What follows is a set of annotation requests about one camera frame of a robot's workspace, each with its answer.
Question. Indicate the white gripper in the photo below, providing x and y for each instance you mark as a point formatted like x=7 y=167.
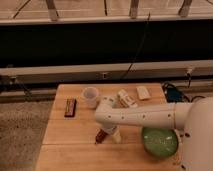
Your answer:
x=113 y=129

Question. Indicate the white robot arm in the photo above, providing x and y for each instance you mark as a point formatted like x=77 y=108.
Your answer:
x=195 y=119

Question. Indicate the green ceramic bowl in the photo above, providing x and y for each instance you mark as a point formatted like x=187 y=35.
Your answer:
x=160 y=143

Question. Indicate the white plastic bottle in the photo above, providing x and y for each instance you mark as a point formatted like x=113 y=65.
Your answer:
x=126 y=100

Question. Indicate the translucent plastic cup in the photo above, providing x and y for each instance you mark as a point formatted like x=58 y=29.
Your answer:
x=90 y=96

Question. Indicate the white rectangular sponge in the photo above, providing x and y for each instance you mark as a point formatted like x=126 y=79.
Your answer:
x=143 y=93

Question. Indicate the brown chocolate bar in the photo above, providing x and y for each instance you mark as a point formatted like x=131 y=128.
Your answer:
x=70 y=107

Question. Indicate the blue black device on floor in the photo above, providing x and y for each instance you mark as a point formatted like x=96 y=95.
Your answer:
x=173 y=94

